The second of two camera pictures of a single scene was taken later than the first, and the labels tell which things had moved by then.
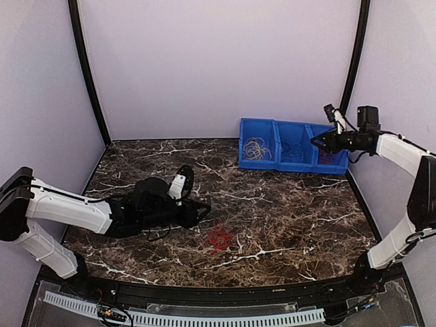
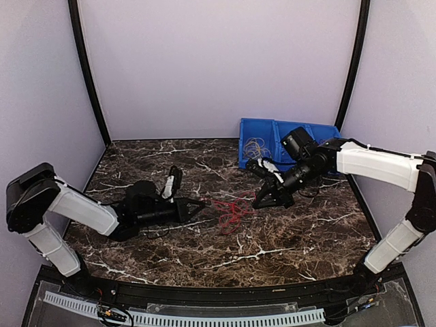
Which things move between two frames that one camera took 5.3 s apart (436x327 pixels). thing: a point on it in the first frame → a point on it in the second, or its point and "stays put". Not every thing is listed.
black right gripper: (330, 136) → (281, 195)
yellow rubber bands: (254, 149) stays put
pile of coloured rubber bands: (218, 237) → (231, 210)
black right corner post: (362, 26) stays put
